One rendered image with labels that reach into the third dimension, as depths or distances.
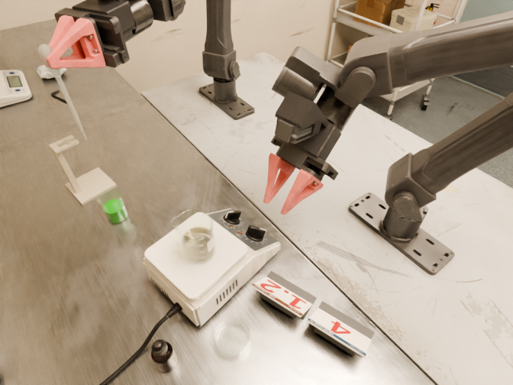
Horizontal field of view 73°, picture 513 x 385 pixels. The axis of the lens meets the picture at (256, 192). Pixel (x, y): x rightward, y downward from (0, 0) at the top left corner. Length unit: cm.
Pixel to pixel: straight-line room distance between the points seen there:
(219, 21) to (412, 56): 54
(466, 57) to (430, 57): 4
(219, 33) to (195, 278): 61
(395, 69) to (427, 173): 18
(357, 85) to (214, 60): 52
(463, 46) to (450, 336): 41
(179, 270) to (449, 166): 43
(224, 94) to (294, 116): 56
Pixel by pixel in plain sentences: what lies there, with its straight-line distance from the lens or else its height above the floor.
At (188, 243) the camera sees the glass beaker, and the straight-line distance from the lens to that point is 49.
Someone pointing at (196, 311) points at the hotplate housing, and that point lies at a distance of 53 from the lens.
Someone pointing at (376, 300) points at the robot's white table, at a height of 90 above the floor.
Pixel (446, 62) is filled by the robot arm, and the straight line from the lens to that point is 50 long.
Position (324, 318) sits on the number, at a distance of 57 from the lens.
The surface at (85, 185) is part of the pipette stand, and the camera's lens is 84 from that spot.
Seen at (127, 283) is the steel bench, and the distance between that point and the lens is 65.
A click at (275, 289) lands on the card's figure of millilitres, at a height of 92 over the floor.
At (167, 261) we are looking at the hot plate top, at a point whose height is 99.
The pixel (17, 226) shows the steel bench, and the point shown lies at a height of 90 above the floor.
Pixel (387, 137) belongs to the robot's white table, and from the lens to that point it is 95.
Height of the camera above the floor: 143
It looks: 46 degrees down
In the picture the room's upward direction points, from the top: straight up
